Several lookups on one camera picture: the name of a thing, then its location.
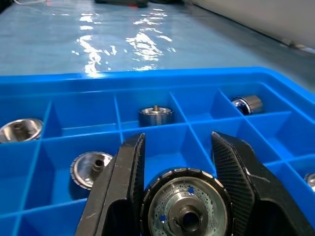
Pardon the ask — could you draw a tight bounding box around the white cable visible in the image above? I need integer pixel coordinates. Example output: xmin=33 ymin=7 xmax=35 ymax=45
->
xmin=13 ymin=0 xmax=48 ymax=5

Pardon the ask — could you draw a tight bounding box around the blue plastic bin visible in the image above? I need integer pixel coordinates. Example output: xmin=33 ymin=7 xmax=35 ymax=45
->
xmin=0 ymin=66 xmax=315 ymax=236

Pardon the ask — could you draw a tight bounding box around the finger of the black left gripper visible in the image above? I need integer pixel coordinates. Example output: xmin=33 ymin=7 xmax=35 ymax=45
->
xmin=75 ymin=132 xmax=146 ymax=236
xmin=211 ymin=130 xmax=315 ymax=236

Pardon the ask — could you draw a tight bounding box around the black flat device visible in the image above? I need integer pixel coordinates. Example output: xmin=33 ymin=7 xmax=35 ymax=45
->
xmin=94 ymin=0 xmax=150 ymax=7

